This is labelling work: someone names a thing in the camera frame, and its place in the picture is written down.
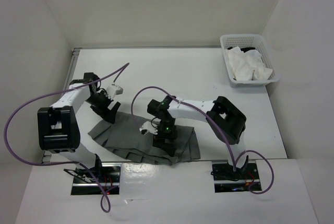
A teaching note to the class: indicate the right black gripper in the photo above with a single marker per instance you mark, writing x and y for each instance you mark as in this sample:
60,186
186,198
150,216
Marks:
159,141

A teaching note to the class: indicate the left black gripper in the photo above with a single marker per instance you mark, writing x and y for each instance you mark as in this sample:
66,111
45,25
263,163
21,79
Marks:
100,112

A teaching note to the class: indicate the grey pleated skirt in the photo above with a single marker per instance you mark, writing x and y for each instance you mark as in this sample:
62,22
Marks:
124,140

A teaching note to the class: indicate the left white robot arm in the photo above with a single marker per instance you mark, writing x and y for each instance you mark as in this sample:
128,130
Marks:
57,125

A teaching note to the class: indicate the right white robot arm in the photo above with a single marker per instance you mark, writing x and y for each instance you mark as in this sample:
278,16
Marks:
225,119

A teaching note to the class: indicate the white crumpled cloth in basket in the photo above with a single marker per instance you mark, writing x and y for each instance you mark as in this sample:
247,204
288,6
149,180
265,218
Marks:
247,65

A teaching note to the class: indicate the white plastic mesh basket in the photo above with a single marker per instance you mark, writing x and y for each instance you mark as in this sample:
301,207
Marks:
249,41

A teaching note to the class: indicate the black garment in basket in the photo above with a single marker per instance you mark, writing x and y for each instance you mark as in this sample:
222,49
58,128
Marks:
246,49

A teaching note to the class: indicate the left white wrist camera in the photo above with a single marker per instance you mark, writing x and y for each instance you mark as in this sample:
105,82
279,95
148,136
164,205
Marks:
113,90

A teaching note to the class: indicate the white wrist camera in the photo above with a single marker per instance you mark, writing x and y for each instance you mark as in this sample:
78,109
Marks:
149,127
113,90

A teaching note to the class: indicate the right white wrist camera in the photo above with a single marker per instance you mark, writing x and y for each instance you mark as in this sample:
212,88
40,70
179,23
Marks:
149,127

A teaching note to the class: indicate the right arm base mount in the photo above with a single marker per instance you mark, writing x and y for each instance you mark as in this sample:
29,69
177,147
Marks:
225,180

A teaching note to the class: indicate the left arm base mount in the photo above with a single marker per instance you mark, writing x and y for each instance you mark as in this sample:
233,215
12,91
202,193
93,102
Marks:
84,183

